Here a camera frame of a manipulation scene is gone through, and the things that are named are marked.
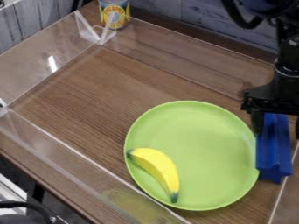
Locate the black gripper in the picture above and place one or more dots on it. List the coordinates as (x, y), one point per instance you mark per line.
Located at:
(264, 99)

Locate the blue star-shaped block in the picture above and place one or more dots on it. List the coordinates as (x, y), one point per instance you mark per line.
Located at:
(274, 158)

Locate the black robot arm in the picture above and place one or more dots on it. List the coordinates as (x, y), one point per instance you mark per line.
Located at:
(281, 13)

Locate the green plate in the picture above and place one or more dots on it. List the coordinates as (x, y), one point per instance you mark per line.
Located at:
(212, 145)

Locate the yellow toy banana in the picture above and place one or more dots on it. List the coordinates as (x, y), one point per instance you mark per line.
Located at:
(161, 167)

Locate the clear acrylic enclosure wall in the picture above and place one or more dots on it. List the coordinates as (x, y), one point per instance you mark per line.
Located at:
(75, 92)

